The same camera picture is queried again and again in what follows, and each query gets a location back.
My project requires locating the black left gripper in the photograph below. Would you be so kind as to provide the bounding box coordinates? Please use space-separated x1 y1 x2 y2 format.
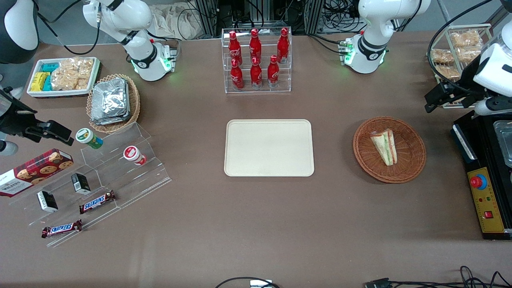
424 82 487 113

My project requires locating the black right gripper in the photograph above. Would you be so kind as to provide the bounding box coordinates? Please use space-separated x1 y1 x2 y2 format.
0 90 75 146

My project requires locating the triangle sandwich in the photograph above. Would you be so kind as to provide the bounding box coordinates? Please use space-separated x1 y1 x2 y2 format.
369 128 398 167

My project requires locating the white rectangular snack tray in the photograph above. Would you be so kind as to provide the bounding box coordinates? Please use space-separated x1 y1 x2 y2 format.
26 57 101 99

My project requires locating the round brown wicker basket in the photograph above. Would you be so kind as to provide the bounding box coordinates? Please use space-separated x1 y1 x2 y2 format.
352 116 427 184

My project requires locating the oval wicker basket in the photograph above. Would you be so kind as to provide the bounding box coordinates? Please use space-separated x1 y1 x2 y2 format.
86 74 141 134

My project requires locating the beige plastic tray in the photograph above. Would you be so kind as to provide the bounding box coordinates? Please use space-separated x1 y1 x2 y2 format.
224 119 315 178

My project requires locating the bagged bread pack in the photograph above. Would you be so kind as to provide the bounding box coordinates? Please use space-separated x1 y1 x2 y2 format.
434 64 461 81
432 48 457 65
456 46 483 63
450 30 483 49

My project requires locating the green snack cup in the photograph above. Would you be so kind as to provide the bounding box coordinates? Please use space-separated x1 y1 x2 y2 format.
76 128 104 150

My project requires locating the red tartan cookie box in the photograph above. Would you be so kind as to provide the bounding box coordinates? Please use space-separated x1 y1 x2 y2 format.
0 148 75 198

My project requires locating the yellow snack pack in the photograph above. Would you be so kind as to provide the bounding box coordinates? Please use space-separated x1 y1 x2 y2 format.
30 72 50 92

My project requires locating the black appliance with yellow panel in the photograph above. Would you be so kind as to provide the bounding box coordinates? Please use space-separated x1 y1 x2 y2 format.
451 110 512 241

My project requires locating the small black box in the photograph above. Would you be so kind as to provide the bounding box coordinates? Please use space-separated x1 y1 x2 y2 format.
36 190 59 213
71 172 92 196

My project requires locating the clear bag of crackers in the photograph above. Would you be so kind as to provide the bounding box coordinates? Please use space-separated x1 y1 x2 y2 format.
50 57 95 91

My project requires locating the stack of silver foil packs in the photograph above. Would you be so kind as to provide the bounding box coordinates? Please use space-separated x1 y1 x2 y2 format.
90 78 131 126

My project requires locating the metal pan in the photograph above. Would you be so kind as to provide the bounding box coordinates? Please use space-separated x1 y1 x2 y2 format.
492 120 512 169

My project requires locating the brown Snickers bar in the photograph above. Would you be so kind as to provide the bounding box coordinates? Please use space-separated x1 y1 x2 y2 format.
78 190 117 215
41 219 83 239

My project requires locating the red snack cup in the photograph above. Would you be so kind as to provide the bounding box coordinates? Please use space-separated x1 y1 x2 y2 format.
123 146 147 166

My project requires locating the red emergency stop button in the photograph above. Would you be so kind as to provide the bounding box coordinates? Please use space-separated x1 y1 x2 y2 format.
470 174 488 191

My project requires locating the clear acrylic stepped display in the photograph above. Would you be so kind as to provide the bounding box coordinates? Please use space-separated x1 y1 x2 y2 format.
8 122 173 248

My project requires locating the clear acrylic bottle rack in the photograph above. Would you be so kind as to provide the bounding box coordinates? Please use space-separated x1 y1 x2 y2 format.
221 27 293 94

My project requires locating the red cola bottle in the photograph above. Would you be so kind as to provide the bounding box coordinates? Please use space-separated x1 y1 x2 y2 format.
250 57 264 90
230 59 245 91
277 28 290 64
249 28 262 64
228 31 243 67
266 55 280 88

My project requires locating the crumpled clear plastic sheet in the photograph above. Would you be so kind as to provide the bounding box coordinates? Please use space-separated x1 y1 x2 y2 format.
150 3 202 41

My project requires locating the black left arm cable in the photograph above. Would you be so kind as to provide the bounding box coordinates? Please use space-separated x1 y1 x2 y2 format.
427 0 512 88

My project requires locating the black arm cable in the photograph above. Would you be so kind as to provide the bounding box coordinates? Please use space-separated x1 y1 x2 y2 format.
427 0 512 88
37 0 101 56

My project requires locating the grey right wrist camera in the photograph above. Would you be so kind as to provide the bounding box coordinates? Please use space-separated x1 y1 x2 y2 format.
0 140 19 156

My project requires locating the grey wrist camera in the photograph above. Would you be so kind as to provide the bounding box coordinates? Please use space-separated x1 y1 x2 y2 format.
0 140 19 156
474 96 512 117

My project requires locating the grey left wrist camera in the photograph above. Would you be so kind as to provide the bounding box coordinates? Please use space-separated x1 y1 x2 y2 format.
474 96 512 117

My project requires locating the white wire rack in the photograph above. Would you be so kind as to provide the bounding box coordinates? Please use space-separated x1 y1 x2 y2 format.
428 23 494 109

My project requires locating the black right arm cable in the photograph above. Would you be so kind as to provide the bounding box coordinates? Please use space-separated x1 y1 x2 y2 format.
37 0 101 56

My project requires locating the black background cable bundle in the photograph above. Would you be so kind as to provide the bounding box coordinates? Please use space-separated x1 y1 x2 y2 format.
323 0 366 34

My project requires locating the aluminium frame post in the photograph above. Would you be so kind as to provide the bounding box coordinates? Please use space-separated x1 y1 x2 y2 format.
304 0 325 35
194 0 219 37

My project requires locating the black cable with connector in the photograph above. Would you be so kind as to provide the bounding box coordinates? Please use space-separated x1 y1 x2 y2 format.
364 266 512 288

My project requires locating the black table edge cable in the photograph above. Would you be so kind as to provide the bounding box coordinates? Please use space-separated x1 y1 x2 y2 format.
215 276 281 288

